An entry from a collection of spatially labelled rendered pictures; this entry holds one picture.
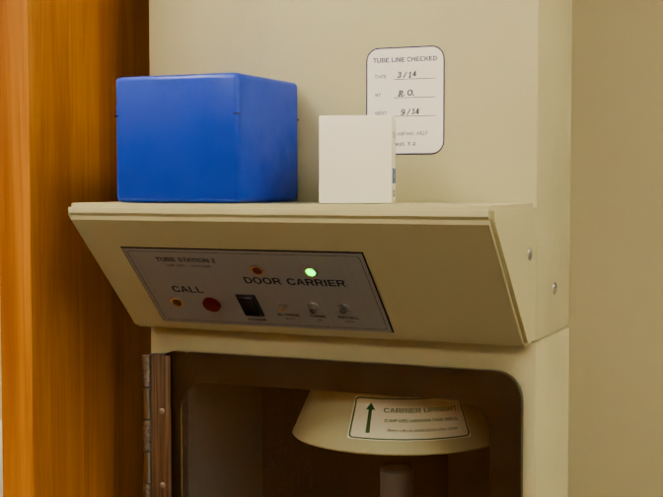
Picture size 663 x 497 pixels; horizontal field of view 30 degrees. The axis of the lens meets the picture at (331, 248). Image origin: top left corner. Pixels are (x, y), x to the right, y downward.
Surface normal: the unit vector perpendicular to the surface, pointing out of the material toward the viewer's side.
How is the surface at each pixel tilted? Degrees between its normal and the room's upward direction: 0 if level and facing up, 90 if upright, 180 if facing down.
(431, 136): 90
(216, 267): 135
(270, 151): 90
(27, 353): 90
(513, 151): 90
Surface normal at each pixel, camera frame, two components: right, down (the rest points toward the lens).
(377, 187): -0.10, 0.05
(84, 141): 0.92, 0.02
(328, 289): -0.28, 0.74
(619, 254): -0.39, 0.05
